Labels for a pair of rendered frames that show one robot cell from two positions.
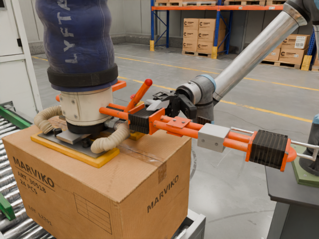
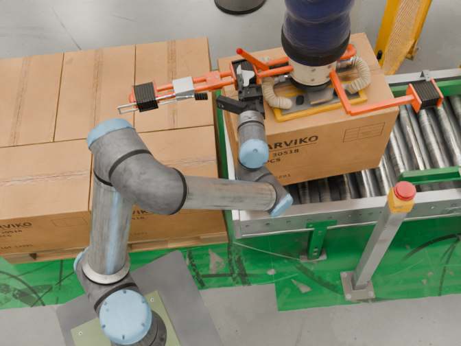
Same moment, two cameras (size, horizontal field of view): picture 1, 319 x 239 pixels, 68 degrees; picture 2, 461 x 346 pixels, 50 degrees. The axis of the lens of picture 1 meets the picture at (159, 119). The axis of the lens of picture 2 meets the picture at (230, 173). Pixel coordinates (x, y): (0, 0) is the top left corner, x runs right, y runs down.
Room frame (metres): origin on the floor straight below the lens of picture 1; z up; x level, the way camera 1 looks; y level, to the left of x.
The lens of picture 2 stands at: (1.53, -0.74, 2.52)
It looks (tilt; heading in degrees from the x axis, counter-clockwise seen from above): 60 degrees down; 142
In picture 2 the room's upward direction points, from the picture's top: 8 degrees counter-clockwise
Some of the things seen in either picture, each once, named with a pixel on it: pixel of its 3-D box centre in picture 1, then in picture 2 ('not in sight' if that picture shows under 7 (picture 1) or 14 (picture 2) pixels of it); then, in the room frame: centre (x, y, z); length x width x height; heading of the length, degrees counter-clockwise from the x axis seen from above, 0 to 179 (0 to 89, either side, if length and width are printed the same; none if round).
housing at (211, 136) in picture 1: (213, 137); (184, 88); (0.55, -0.15, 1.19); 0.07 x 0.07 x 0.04; 59
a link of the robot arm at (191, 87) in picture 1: (187, 94); (250, 122); (0.84, -0.10, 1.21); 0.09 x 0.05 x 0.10; 50
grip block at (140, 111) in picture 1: (146, 118); (243, 73); (0.66, 0.04, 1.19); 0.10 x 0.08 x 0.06; 149
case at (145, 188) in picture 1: (102, 179); (300, 114); (0.78, 0.24, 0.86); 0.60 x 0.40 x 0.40; 56
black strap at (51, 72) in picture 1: (84, 71); (315, 35); (0.80, 0.25, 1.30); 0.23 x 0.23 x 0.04
